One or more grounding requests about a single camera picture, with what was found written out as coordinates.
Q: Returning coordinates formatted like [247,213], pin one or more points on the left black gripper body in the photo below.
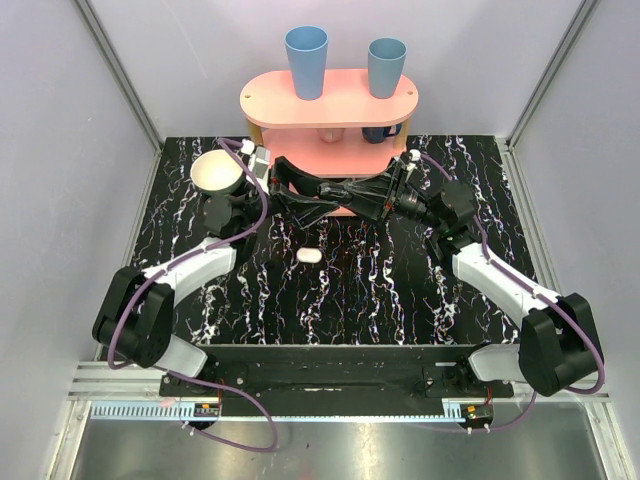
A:
[273,188]

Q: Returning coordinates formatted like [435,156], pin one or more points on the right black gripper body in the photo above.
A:
[394,201]

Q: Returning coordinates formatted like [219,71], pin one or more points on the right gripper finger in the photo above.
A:
[367,205]
[383,183]

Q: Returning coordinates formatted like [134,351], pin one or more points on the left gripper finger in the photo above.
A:
[303,211]
[303,182]

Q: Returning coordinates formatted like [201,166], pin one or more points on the white earbuds charging case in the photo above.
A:
[309,255]

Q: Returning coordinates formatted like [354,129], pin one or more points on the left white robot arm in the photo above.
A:
[239,192]

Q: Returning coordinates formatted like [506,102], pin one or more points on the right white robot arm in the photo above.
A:
[558,347]

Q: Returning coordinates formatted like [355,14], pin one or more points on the navy blue mug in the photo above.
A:
[378,135]

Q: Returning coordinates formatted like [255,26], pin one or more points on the pink mug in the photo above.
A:
[330,135]

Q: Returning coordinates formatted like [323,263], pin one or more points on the white green bowl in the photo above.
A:
[216,173]

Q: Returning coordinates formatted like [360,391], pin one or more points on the pink three-tier shelf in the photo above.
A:
[286,124]

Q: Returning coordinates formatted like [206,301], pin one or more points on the black marble mat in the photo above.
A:
[374,285]

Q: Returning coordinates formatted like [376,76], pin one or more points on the blue cup right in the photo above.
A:
[386,58]

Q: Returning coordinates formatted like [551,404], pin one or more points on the tall blue cup left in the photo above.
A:
[306,48]

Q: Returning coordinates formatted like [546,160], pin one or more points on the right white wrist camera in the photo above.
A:
[408,160]

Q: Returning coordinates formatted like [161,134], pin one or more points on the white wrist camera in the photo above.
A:
[408,160]
[257,158]

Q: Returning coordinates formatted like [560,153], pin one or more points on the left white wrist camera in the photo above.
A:
[257,158]

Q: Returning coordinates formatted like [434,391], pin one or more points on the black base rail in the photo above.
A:
[350,381]

